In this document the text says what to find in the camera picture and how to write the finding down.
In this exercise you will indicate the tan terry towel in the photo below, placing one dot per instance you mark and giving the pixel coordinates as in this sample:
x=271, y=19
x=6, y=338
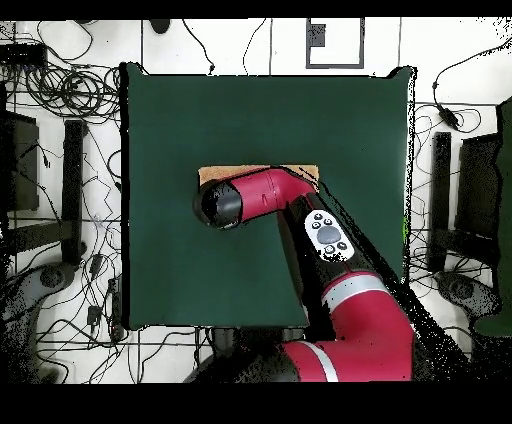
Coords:
x=212, y=174

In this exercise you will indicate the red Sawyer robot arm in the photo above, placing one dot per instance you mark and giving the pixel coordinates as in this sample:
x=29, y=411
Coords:
x=368, y=328

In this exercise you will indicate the dark green table cloth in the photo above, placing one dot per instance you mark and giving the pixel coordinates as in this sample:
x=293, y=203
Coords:
x=260, y=120

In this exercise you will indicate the bright green tag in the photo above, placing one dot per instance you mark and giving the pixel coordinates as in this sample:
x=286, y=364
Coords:
x=404, y=228

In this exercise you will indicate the black power strip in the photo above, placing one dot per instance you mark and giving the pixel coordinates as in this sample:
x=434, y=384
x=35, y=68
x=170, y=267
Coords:
x=116, y=308

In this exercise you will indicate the black stand base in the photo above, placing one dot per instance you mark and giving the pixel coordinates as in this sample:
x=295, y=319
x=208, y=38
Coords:
x=72, y=180
x=440, y=192

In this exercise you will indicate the small black adapter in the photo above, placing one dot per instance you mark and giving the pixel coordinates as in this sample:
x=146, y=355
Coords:
x=94, y=315

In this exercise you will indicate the dark rounded object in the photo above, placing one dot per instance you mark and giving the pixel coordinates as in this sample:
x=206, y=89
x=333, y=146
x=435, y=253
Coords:
x=160, y=26

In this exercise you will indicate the black power adapter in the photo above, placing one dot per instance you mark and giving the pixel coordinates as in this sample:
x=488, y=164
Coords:
x=448, y=116

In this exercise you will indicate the grey chair base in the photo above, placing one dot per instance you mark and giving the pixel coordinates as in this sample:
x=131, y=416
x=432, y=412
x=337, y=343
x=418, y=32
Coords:
x=24, y=288
x=464, y=292

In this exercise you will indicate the black box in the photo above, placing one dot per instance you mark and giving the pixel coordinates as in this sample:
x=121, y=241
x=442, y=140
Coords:
x=478, y=188
x=22, y=160

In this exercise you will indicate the black box device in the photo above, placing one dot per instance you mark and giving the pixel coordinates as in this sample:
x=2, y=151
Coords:
x=22, y=54

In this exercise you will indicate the black pedestal base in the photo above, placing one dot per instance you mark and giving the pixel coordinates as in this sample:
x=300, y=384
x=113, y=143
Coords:
x=256, y=340

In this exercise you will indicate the grey floor frame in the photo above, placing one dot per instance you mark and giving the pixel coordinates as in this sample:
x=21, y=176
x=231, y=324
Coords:
x=308, y=44

